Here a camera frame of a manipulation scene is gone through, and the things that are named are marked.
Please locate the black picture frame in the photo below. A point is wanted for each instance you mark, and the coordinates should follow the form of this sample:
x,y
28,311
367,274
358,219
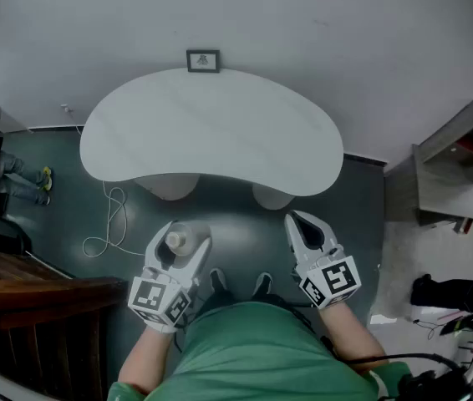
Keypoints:
x,y
203,61

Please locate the white shaggy rug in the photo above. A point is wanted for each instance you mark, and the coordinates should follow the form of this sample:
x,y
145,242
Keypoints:
x,y
428,257

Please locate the person's right forearm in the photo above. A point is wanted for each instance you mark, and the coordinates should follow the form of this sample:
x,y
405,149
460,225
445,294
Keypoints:
x,y
345,332

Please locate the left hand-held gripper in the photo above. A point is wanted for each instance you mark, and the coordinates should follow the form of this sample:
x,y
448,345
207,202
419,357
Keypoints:
x,y
153,297

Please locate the person's left forearm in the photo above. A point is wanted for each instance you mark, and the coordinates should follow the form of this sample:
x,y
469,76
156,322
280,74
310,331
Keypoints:
x,y
144,357

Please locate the brown wooden bench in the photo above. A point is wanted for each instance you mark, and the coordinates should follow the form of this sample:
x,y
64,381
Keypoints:
x,y
32,307

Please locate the person's left black shoe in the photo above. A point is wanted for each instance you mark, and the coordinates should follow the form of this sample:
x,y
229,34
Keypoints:
x,y
219,284

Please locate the black bag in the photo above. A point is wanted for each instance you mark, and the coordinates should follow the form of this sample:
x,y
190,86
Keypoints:
x,y
445,292

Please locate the person's black shoe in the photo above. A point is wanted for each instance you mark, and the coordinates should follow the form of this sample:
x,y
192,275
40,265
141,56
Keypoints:
x,y
219,284
262,284

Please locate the small white bottle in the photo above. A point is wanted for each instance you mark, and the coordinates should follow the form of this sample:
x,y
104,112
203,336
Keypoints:
x,y
176,239

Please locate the grey wooden shelf unit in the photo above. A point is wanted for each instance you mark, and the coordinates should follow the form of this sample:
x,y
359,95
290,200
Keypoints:
x,y
441,169

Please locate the white kidney-shaped table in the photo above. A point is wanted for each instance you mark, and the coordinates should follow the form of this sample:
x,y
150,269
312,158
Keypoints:
x,y
203,123

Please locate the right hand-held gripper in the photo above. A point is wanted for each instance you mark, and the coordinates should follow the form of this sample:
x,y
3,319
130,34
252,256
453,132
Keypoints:
x,y
332,280

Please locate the person in green shirt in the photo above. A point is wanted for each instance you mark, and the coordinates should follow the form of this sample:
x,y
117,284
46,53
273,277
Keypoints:
x,y
253,357

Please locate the person's right black shoe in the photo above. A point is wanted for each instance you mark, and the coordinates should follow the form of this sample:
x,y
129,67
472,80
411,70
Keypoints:
x,y
262,284

